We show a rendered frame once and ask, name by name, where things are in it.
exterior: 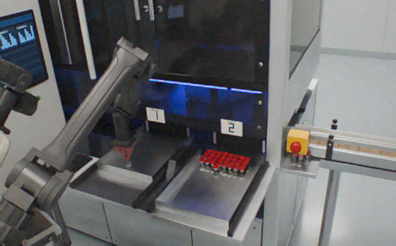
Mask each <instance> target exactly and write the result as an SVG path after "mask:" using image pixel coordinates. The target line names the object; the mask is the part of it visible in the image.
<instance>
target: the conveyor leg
mask: <svg viewBox="0 0 396 246"><path fill-rule="evenodd" d="M342 172H343V171H340V170H339V171H336V170H331V169H329V175H328V180H327V189H326V194H325V203H324V208H323V212H322V221H321V226H320V234H319V240H318V246H329V243H330V236H331V232H332V224H333V220H334V213H335V208H336V204H337V196H338V192H339V185H340V180H341V176H342Z"/></svg>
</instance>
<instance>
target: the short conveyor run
mask: <svg viewBox="0 0 396 246"><path fill-rule="evenodd" d="M332 122H333V123H334V124H331V129H326V128H322V127H309V126H305V125H300V124H296V126H295V127H298V128H299V127H302V128H306V129H310V130H311V131H310V143H309V147H308V149H309V150H311V157H310V158H317V159H320V168H327V169H331V170H336V171H339V170H340V171H343V172H349V173H355V174H359V175H364V176H370V177H375V178H382V179H385V180H393V181H396V139H392V138H385V137H380V136H373V135H365V134H357V133H353V132H349V131H337V127H338V125H337V124H336V123H338V120H337V119H333V120H332Z"/></svg>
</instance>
